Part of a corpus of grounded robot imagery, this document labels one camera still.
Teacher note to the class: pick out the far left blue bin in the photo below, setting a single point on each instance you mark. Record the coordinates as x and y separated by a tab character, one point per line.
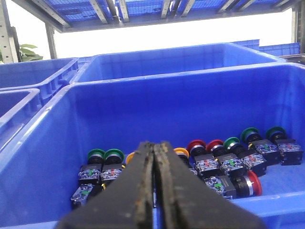
26	87

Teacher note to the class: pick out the yellow push button left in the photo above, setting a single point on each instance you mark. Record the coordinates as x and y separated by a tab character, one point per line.
129	157

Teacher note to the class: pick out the far low blue crate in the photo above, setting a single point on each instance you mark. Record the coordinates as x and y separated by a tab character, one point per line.
281	49

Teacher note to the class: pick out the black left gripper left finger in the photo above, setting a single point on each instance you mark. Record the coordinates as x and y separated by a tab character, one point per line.
126	203

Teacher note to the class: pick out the lying push button left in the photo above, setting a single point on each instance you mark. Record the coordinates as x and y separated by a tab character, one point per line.
84	193

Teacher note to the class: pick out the green plant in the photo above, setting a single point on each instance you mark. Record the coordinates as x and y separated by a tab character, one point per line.
28	53

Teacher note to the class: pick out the lying red push button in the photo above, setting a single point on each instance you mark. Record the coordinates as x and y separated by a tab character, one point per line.
235	187

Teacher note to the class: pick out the green mushroom push button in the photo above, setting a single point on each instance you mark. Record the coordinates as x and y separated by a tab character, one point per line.
291	153

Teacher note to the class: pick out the overhead steel shelf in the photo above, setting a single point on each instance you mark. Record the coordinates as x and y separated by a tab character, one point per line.
85	15

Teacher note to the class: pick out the steel shelf upright post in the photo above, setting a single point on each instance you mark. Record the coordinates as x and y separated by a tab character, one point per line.
9	44

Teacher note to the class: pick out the green push button far left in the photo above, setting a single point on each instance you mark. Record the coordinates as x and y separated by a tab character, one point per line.
91	172

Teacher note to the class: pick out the green push button far right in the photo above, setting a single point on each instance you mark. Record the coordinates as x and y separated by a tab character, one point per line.
266	148

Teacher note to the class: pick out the yellow push button behind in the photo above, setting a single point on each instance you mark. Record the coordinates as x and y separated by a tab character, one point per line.
183	154

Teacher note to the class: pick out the yellow push button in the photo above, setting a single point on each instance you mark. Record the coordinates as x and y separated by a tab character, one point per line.
129	157
183	154

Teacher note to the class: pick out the rear left blue bin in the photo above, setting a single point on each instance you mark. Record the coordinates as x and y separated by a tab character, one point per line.
171	60

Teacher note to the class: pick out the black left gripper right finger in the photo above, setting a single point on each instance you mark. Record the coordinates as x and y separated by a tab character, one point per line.
187	203

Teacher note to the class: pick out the red push button upright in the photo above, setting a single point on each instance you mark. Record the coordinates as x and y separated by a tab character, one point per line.
204	162

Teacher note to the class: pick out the left blue plastic bin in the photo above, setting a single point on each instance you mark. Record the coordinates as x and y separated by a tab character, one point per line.
39	167

